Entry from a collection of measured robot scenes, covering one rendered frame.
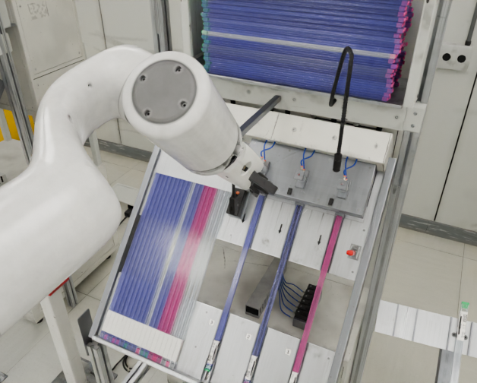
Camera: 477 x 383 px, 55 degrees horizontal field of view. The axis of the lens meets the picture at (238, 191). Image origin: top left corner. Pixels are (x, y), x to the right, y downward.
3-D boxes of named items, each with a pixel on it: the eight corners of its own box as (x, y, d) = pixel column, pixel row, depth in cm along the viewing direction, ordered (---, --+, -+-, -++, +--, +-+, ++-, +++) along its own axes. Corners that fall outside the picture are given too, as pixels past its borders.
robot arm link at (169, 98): (149, 143, 54) (210, 185, 52) (93, 101, 42) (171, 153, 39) (190, 86, 55) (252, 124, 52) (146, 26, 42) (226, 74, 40)
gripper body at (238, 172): (259, 135, 54) (271, 159, 65) (191, 96, 57) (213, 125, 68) (225, 188, 54) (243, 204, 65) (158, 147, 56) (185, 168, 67)
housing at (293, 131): (385, 178, 124) (384, 163, 111) (224, 143, 142) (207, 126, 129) (393, 150, 125) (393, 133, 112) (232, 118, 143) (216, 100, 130)
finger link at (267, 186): (276, 184, 59) (279, 191, 65) (227, 153, 61) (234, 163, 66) (272, 191, 59) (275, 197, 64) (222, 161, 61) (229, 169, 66)
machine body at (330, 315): (326, 467, 171) (348, 362, 137) (168, 394, 196) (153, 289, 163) (364, 340, 220) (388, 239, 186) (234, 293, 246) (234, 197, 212)
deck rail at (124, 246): (105, 337, 138) (93, 339, 132) (100, 335, 139) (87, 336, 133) (180, 119, 148) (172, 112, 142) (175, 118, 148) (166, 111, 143)
